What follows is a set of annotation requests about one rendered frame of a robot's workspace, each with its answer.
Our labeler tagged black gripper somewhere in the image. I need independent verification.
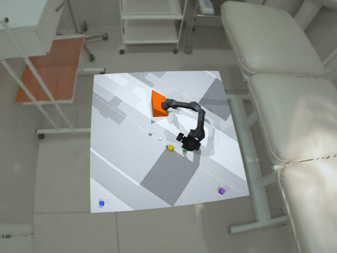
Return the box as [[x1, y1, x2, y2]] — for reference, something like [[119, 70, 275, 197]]
[[176, 133, 201, 151]]

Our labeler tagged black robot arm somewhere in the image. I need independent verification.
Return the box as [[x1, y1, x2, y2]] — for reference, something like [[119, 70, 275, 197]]
[[161, 98, 205, 151]]

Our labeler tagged yellow cube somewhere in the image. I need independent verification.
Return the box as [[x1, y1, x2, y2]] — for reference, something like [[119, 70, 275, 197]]
[[167, 145, 174, 152]]

